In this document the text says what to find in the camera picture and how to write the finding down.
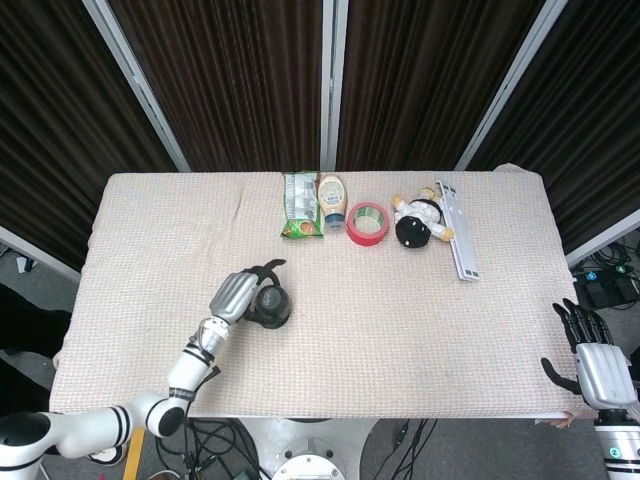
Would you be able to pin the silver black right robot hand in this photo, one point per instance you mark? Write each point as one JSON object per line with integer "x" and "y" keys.
{"x": 602, "y": 375}

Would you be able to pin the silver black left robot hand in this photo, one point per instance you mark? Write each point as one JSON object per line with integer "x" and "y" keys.
{"x": 232, "y": 295}

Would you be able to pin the black round jar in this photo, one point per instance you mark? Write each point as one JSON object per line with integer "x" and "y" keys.
{"x": 272, "y": 305}

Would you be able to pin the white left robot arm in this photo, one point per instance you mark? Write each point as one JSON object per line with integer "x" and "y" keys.
{"x": 190, "y": 370}

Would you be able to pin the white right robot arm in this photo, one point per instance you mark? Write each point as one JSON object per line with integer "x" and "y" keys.
{"x": 620, "y": 445}

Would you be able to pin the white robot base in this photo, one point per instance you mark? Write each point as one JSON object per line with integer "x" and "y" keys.
{"x": 305, "y": 450}

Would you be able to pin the black device with green lights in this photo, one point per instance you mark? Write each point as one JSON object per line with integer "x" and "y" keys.
{"x": 607, "y": 287}

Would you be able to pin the green snack bag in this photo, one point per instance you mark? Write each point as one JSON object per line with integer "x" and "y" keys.
{"x": 301, "y": 205}

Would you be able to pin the red tape roll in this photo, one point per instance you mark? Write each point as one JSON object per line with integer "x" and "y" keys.
{"x": 356, "y": 232}

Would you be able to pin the cream squeeze sauce bottle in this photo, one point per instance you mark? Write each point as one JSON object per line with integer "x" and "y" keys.
{"x": 332, "y": 197}

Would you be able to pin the beige woven tablecloth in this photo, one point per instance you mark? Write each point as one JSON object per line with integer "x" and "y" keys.
{"x": 375, "y": 340}

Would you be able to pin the grey metal folding stand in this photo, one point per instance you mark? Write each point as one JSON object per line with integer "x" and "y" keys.
{"x": 465, "y": 250}

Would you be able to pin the yellow floor tape strip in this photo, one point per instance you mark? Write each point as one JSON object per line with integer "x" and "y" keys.
{"x": 133, "y": 460}

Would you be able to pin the black white plush doll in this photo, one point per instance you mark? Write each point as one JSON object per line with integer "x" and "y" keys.
{"x": 414, "y": 230}

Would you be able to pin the white black sneaker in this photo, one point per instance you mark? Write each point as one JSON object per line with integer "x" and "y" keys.
{"x": 112, "y": 455}

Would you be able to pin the black trousers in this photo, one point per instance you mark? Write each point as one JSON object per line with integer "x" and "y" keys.
{"x": 25, "y": 325}

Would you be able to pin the small white floor object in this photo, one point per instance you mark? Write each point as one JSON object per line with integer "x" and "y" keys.
{"x": 25, "y": 264}

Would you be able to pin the dark brown curtain panel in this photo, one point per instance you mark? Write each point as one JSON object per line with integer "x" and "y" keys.
{"x": 590, "y": 125}
{"x": 230, "y": 85}
{"x": 60, "y": 125}
{"x": 430, "y": 85}

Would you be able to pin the grey partition rail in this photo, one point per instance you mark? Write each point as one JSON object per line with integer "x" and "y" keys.
{"x": 35, "y": 252}
{"x": 605, "y": 237}

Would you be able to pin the grey partition post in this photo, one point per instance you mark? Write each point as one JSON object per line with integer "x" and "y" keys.
{"x": 137, "y": 85}
{"x": 332, "y": 85}
{"x": 510, "y": 85}

